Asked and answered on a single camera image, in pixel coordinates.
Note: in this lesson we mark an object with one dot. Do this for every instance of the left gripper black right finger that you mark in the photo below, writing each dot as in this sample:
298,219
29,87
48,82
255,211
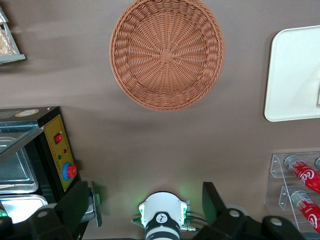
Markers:
220,220

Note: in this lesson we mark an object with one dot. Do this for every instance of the cream plastic tray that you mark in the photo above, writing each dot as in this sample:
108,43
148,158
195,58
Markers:
292,75

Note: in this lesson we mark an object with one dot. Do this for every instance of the red emergency stop button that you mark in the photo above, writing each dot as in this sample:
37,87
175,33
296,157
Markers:
70,170

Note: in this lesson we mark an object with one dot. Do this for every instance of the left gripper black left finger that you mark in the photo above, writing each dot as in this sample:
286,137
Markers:
70,207

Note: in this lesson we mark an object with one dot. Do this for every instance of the brown round wicker basket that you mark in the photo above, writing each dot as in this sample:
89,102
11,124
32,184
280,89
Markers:
166,55

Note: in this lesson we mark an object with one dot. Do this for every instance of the steel warmer pan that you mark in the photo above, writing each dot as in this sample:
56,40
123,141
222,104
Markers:
22,207
15,165

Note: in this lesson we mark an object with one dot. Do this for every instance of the clear bag of pastry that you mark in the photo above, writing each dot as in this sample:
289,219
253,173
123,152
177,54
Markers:
6,42

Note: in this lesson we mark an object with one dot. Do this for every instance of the clear acrylic bottle rack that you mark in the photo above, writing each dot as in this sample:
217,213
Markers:
277,185

